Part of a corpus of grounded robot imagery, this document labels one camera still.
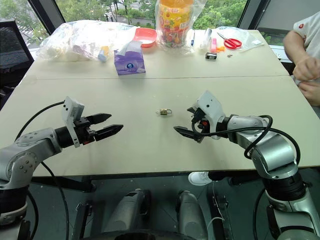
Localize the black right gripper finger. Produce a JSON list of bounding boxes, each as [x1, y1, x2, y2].
[[187, 104, 201, 115], [173, 126, 204, 144]]

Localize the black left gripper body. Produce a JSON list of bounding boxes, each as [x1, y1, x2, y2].
[[74, 116, 98, 147]]

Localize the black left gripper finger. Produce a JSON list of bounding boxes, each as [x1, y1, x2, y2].
[[95, 124, 124, 142], [86, 113, 113, 126]]

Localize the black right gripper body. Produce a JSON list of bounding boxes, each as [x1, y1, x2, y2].
[[190, 107, 210, 137]]

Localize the person's left hand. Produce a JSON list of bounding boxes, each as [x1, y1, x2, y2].
[[298, 79, 320, 106]]

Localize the person's right hand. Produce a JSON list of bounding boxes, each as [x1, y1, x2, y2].
[[292, 55, 320, 82]]

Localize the white sneaker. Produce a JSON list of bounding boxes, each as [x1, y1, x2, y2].
[[187, 171, 214, 187]]

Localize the purple tissue box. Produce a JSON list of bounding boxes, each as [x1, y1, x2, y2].
[[113, 40, 147, 77]]

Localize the blue glue stick tube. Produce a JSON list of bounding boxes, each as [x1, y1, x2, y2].
[[97, 45, 110, 63]]

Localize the clear plastic tube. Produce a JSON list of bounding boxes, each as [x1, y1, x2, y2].
[[199, 28, 213, 54]]

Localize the large clear plastic bag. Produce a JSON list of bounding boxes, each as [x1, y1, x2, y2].
[[36, 19, 138, 62]]

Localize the grey rounded robot leg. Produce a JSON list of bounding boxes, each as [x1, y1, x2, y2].
[[109, 188, 152, 237], [175, 189, 209, 240]]

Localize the red plastic bowl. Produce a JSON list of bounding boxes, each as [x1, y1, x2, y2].
[[132, 27, 158, 49]]

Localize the orange-lidded candy jar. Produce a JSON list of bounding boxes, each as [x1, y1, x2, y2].
[[159, 0, 195, 49]]

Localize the flat clear zip bag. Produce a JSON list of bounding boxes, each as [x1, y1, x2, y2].
[[216, 25, 265, 53]]

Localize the clear bag around jar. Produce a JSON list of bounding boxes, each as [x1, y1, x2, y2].
[[154, 0, 209, 57]]

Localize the black mesh office chair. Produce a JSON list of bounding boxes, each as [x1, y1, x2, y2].
[[0, 18, 35, 107]]

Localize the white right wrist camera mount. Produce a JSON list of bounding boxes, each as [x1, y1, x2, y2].
[[195, 90, 227, 138]]

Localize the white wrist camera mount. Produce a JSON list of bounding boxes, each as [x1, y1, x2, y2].
[[61, 96, 85, 149], [195, 90, 227, 138]]

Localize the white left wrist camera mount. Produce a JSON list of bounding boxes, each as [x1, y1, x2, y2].
[[61, 96, 85, 149]]

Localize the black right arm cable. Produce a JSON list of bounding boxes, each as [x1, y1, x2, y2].
[[191, 114, 302, 173]]

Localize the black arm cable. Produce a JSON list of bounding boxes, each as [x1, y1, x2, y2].
[[14, 100, 70, 240], [191, 114, 302, 173]]

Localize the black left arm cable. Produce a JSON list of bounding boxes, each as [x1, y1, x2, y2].
[[14, 100, 70, 240]]

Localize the black table frame bar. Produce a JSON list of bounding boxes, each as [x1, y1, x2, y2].
[[31, 175, 97, 194]]

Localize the thin white cable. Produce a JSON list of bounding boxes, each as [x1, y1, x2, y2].
[[206, 184, 226, 240]]

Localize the red-handled scissors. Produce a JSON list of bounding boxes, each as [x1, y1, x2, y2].
[[216, 32, 243, 50]]

